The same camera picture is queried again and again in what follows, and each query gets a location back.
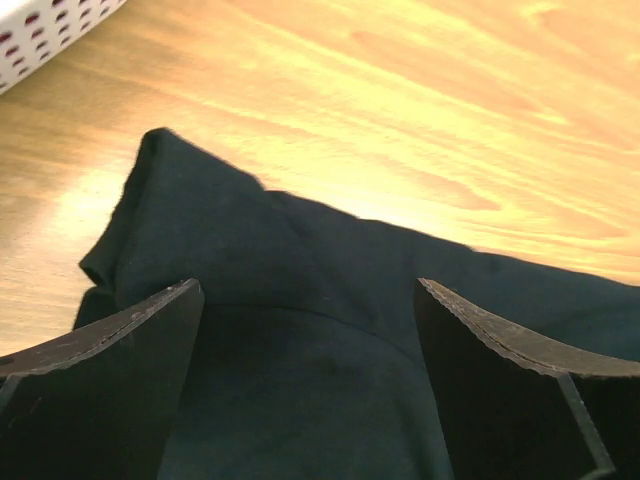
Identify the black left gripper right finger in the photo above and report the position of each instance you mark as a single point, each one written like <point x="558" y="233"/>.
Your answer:
<point x="515" y="404"/>

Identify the black t shirt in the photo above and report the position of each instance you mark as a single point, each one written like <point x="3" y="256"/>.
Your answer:
<point x="307" y="363"/>

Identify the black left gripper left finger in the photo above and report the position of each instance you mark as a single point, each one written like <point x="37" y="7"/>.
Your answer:
<point x="99" y="402"/>

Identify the white perforated plastic basket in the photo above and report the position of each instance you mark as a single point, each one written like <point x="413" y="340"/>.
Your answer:
<point x="35" y="31"/>

